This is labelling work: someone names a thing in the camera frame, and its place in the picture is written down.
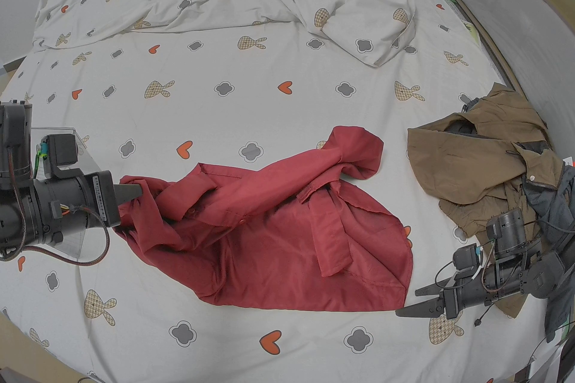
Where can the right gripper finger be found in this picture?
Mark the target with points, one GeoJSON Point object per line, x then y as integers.
{"type": "Point", "coordinates": [431, 291]}
{"type": "Point", "coordinates": [426, 308]}

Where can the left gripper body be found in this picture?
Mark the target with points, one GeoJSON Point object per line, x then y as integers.
{"type": "Point", "coordinates": [67, 210]}

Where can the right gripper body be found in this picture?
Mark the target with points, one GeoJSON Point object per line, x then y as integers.
{"type": "Point", "coordinates": [471, 296]}

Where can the red shirt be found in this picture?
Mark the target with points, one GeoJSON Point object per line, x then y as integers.
{"type": "Point", "coordinates": [278, 228]}

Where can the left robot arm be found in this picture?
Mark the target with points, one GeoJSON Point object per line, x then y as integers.
{"type": "Point", "coordinates": [13, 139]}

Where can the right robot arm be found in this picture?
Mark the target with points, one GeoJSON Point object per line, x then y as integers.
{"type": "Point", "coordinates": [548, 273]}

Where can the clear plastic box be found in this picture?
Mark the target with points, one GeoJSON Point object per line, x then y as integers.
{"type": "Point", "coordinates": [90, 157]}

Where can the dark grey garment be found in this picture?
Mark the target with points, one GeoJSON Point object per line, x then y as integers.
{"type": "Point", "coordinates": [550, 201]}

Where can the brown jacket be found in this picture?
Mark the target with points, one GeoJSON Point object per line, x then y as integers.
{"type": "Point", "coordinates": [449, 161]}

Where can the white printed quilt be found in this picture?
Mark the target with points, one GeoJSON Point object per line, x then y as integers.
{"type": "Point", "coordinates": [224, 8]}

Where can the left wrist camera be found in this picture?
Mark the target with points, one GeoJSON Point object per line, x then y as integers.
{"type": "Point", "coordinates": [63, 150]}

